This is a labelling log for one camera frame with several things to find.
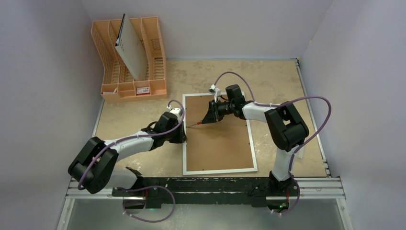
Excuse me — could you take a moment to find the blue handled screwdriver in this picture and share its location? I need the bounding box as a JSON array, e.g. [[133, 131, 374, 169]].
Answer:
[[186, 121, 202, 128]]

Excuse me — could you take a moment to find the white picture frame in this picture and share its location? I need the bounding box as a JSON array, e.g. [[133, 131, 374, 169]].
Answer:
[[182, 93, 258, 175]]

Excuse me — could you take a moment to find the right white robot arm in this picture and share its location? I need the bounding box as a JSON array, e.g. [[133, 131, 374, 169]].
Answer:
[[201, 84, 309, 195]]

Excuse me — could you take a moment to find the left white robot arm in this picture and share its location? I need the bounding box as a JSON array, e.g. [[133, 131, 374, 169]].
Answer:
[[68, 108, 186, 196]]

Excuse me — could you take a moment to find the small red white box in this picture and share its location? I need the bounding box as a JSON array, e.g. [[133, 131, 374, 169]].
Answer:
[[135, 87, 150, 95]]

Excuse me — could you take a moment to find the orange plastic file organizer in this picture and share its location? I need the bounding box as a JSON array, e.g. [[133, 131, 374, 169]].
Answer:
[[91, 14, 168, 104]]

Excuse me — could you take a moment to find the white board in organizer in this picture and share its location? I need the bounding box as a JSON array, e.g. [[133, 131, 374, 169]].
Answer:
[[115, 13, 148, 81]]

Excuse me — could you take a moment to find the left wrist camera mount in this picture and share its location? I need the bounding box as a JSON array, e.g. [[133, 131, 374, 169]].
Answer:
[[167, 106, 184, 122]]

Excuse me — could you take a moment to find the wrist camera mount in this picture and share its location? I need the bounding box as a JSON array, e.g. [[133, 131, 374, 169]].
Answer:
[[167, 106, 184, 122], [208, 84, 221, 103]]

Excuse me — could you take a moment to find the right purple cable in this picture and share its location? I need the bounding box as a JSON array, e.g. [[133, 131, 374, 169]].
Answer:
[[213, 71, 333, 173]]

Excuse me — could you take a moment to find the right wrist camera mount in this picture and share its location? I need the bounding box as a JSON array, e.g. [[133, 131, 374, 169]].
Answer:
[[208, 84, 221, 103]]

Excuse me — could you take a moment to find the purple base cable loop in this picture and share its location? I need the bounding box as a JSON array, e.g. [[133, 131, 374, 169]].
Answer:
[[123, 184, 178, 223]]

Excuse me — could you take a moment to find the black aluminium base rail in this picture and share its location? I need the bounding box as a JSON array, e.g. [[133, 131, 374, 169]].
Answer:
[[66, 177, 345, 211]]

